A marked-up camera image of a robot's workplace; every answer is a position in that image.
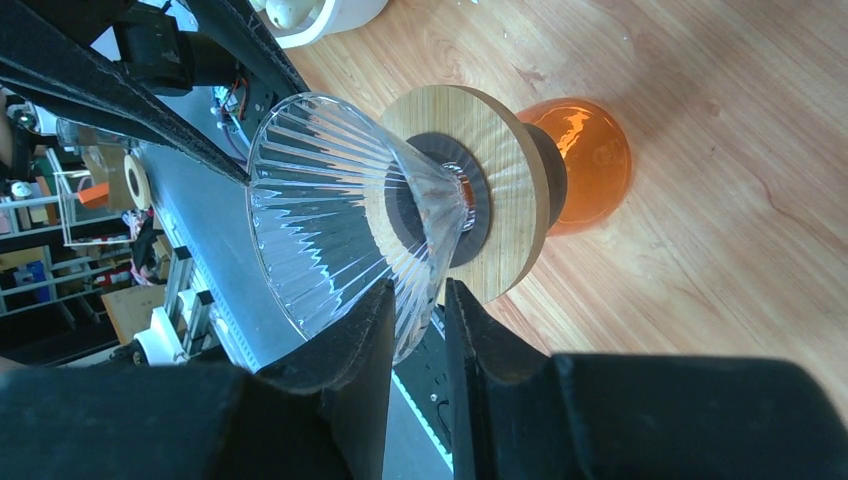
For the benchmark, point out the tape roll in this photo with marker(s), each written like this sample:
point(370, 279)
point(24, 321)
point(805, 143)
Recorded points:
point(137, 182)

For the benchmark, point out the white mushroom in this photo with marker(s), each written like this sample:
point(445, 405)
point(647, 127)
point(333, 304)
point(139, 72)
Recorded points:
point(288, 14)

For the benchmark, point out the white vegetable tray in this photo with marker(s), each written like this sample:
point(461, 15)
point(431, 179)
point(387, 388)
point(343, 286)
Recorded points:
point(327, 17)

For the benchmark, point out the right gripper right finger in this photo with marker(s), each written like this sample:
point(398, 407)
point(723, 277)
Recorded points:
point(521, 414)

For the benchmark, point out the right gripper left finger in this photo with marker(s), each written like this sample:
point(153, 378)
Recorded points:
point(320, 412)

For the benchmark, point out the orange glass carafe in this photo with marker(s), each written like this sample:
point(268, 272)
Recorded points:
point(588, 158)

